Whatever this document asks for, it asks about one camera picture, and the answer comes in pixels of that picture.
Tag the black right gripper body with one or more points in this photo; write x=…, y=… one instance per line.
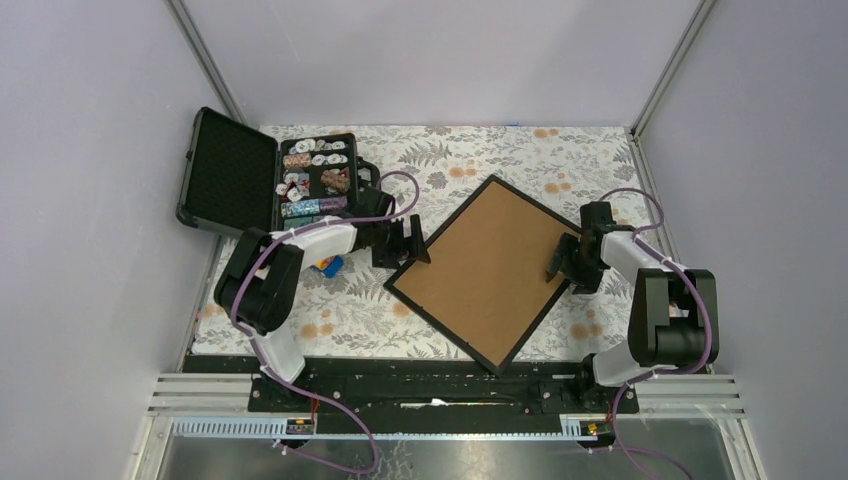
x=589, y=271

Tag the orange blue toy block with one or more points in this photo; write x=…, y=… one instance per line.
x=329, y=267

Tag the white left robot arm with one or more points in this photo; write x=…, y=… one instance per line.
x=258, y=286

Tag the left aluminium corner post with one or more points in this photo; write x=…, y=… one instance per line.
x=205, y=60

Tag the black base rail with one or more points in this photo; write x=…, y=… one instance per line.
x=437, y=396

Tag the black poker chip case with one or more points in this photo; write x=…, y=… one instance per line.
x=237, y=177

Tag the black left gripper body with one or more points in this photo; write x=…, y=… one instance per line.
x=389, y=244

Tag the right aluminium corner post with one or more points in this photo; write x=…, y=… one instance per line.
x=685, y=43

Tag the black picture frame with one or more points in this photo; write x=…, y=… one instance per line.
x=430, y=318

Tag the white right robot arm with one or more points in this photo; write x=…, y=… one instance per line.
x=673, y=320

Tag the aluminium corner post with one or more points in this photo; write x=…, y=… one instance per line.
x=205, y=60
x=685, y=43

